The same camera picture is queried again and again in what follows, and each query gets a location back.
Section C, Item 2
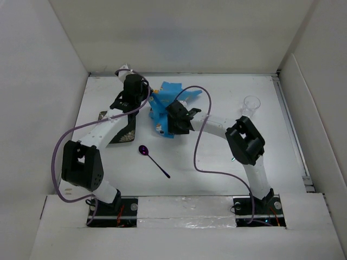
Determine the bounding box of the blue cartoon print cloth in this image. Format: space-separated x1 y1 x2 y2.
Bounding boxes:
149 81 189 138

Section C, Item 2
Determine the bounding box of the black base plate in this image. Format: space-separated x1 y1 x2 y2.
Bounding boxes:
230 195 286 228
86 197 138 228

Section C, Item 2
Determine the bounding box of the purple metallic spoon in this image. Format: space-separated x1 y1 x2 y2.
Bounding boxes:
138 145 171 179

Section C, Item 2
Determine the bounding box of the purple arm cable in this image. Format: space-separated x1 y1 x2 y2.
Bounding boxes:
170 86 258 224
51 69 151 225

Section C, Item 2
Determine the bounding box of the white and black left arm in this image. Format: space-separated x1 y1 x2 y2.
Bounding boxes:
61 74 149 215

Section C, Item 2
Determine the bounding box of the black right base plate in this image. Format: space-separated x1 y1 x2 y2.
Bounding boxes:
230 195 286 228

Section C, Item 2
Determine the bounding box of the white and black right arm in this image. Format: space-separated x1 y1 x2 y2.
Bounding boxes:
165 101 274 213

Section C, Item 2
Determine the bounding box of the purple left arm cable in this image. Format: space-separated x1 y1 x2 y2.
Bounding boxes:
51 69 151 225

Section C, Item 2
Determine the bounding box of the black floral square plate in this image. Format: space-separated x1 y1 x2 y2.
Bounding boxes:
95 109 138 146

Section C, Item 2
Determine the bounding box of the clear plastic cup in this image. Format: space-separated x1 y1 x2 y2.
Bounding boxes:
241 95 261 118

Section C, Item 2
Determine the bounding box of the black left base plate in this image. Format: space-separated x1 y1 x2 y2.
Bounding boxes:
86 197 138 228

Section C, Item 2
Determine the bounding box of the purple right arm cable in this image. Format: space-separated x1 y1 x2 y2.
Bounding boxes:
170 86 258 224

